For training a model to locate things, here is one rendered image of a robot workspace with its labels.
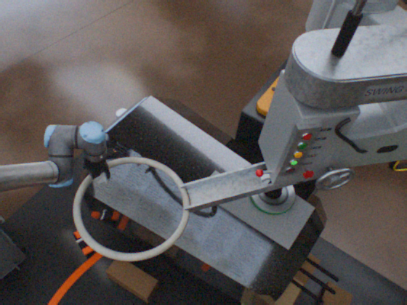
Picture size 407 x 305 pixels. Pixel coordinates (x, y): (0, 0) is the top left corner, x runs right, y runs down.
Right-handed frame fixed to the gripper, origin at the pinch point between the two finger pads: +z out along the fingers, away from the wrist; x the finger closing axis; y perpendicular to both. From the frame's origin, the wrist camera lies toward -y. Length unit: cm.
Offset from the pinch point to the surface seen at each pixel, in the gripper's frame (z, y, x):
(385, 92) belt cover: -83, -57, 69
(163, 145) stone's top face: 2.0, -34.1, 1.3
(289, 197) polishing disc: -5, -60, 63
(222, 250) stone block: 13, -25, 59
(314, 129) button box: -69, -41, 61
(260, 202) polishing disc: -4, -48, 56
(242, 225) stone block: 1, -35, 58
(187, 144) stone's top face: 1.1, -44.3, 8.3
